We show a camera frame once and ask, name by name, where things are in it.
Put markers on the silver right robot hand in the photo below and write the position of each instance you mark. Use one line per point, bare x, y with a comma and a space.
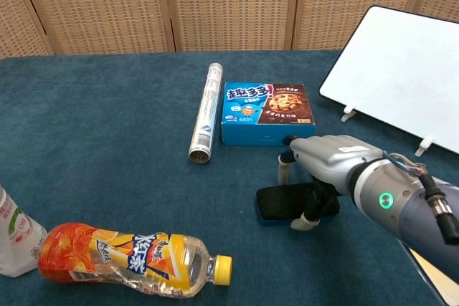
330, 159

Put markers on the black felt whiteboard eraser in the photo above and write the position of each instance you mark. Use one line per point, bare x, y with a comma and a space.
279, 202

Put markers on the blue cookie box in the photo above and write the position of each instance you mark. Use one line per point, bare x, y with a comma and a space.
265, 130

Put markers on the white board with feet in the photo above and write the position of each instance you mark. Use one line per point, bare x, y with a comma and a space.
394, 69

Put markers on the clear plastic wrapped roll tube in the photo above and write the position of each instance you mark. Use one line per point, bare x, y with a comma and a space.
207, 112

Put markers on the yellow razor blister pack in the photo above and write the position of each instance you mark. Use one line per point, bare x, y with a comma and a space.
428, 279

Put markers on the woven rattan folding screen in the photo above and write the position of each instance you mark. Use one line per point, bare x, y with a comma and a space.
233, 5

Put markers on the teal table cloth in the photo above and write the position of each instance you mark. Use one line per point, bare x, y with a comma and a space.
107, 123

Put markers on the orange iced tea bottle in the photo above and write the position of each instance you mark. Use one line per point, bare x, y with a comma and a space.
107, 256

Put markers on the white drink bottle green label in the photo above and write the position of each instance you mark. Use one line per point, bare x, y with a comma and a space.
14, 241

